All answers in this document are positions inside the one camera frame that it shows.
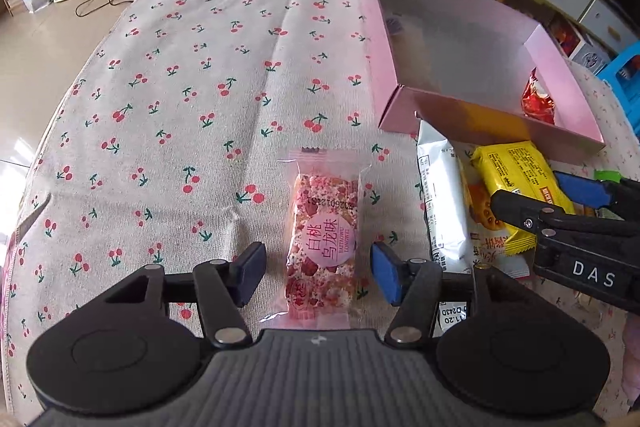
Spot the yellow snack packet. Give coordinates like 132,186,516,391
471,141,577,215

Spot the pink nougat snack packet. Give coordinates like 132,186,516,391
260,146,375,326

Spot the blue plastic stool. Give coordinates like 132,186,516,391
597,41,640,130

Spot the small orange biscuit packet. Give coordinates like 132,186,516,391
458,157,525,258

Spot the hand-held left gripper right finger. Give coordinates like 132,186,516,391
370,242,538,350

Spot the pink cardboard box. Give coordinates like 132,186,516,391
360,0,607,154

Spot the white red-print snack packet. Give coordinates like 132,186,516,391
472,232,537,282

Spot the red snack packet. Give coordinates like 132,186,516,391
521,68,557,126

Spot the red white printed box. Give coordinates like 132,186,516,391
547,14,617,74

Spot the cherry print tablecloth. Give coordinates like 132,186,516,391
0,0,640,427

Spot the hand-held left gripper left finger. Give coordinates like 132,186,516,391
102,241,268,349

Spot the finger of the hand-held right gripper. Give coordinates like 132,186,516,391
554,171,640,224
489,188,640,254

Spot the silver white snack packet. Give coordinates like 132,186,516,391
415,111,483,339

